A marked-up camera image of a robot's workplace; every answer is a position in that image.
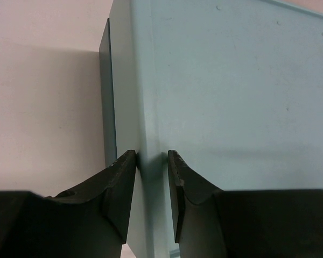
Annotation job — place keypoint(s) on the teal drawer box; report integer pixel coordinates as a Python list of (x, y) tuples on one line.
[(235, 87)]

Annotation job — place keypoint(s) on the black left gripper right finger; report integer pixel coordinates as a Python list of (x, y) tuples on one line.
[(211, 222)]

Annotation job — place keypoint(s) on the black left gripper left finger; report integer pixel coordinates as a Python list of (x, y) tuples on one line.
[(90, 219)]

